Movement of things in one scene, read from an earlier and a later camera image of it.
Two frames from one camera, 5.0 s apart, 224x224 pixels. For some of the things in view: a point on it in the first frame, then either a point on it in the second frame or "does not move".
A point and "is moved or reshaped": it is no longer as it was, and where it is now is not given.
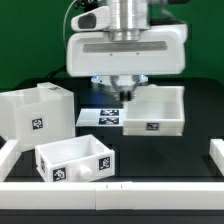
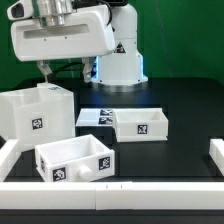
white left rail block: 9,155 does not move
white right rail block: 216,151 does not move
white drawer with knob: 81,158 does not move
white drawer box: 157,110 is moved or reshaped
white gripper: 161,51 to 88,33
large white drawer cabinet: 37,116 does not move
